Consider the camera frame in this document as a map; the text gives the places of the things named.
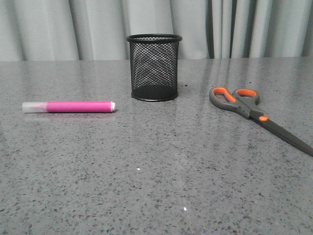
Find grey orange scissors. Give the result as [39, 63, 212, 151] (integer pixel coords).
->
[209, 87, 313, 156]

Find pink marker pen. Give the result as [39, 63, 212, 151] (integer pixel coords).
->
[22, 101, 116, 113]

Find black mesh pen cup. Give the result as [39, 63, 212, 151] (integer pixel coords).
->
[127, 34, 182, 101]

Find grey curtain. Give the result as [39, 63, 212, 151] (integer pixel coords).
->
[0, 0, 313, 61]

